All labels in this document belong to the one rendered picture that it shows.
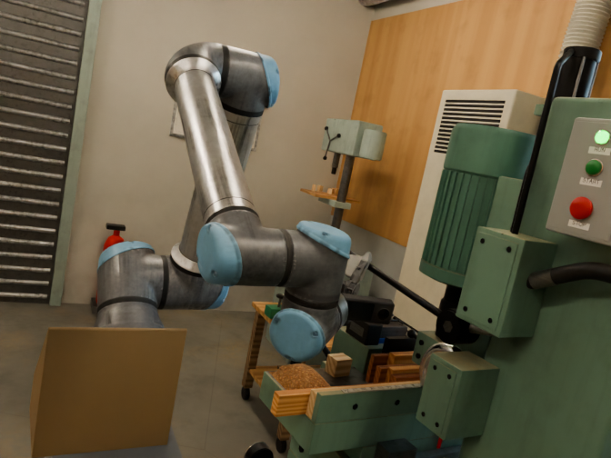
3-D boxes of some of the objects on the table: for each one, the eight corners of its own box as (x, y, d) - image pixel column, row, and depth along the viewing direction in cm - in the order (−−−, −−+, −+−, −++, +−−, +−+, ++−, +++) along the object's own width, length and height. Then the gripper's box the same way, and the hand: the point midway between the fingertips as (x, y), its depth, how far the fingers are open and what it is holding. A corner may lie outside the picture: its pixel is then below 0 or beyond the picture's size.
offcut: (339, 368, 120) (343, 352, 120) (349, 375, 118) (353, 359, 117) (324, 370, 118) (327, 353, 117) (334, 377, 115) (337, 361, 115)
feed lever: (364, 404, 108) (495, 340, 89) (371, 399, 106) (507, 332, 86) (322, 250, 126) (423, 169, 107) (327, 242, 124) (432, 158, 104)
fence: (525, 396, 127) (532, 374, 126) (532, 399, 125) (538, 377, 124) (310, 420, 95) (316, 391, 94) (315, 424, 94) (321, 395, 93)
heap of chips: (305, 370, 116) (308, 353, 116) (340, 402, 104) (345, 384, 104) (268, 372, 111) (271, 354, 111) (301, 406, 100) (305, 387, 99)
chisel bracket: (432, 365, 120) (441, 329, 119) (480, 396, 108) (491, 356, 107) (407, 366, 116) (416, 330, 115) (455, 399, 104) (465, 358, 103)
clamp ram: (390, 361, 130) (398, 325, 129) (410, 375, 124) (419, 338, 122) (360, 363, 125) (368, 325, 124) (380, 377, 119) (389, 339, 118)
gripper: (315, 250, 99) (345, 233, 118) (288, 344, 104) (321, 313, 123) (358, 265, 97) (382, 245, 115) (329, 362, 102) (356, 327, 120)
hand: (363, 284), depth 118 cm, fingers closed on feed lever, 14 cm apart
